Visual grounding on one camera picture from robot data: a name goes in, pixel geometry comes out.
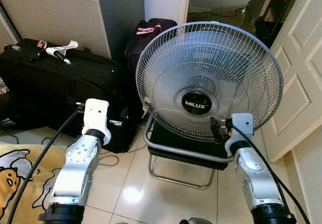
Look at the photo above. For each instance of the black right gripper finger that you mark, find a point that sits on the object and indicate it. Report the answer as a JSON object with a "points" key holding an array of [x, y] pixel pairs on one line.
{"points": [[215, 127]]}

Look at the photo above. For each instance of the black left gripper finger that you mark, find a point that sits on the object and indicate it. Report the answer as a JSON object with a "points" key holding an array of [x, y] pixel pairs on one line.
{"points": [[125, 117]]}

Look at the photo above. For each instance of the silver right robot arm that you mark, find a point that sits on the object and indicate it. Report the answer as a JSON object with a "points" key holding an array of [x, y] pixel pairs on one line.
{"points": [[256, 178]]}

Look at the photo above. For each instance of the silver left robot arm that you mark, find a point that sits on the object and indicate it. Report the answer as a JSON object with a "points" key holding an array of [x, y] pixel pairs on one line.
{"points": [[75, 168]]}

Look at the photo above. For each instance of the grey electric fan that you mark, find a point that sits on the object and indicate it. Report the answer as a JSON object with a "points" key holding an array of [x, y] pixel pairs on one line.
{"points": [[197, 103]]}

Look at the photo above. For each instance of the dark maroon bag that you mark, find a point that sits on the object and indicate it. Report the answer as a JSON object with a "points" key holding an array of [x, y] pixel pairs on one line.
{"points": [[141, 48]]}

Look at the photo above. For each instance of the large black suitcase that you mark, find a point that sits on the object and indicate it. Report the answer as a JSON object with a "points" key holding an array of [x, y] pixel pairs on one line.
{"points": [[50, 88]]}

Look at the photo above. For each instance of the pink ribbon tag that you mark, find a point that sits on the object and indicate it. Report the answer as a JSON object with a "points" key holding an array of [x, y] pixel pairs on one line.
{"points": [[146, 30]]}

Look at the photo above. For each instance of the white cloth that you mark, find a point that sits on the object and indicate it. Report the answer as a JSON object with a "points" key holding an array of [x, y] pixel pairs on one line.
{"points": [[63, 48]]}

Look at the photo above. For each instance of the white panelled door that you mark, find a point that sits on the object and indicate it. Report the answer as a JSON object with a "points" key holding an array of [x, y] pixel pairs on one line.
{"points": [[297, 73]]}

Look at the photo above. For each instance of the grey robot leg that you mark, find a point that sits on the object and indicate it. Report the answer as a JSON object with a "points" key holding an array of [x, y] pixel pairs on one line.
{"points": [[196, 220]]}

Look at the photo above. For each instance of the black furniture piece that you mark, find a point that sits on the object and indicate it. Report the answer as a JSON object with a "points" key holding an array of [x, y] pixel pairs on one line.
{"points": [[269, 27]]}

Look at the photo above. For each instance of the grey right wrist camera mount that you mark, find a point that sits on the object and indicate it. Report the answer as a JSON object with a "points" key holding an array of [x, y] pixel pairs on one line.
{"points": [[244, 126]]}

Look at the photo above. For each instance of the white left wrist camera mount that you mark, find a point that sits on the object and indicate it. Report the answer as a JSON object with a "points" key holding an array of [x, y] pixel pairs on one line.
{"points": [[95, 113]]}

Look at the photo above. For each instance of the black metal frame chair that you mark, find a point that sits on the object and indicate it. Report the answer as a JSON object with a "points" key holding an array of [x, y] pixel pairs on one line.
{"points": [[171, 141]]}

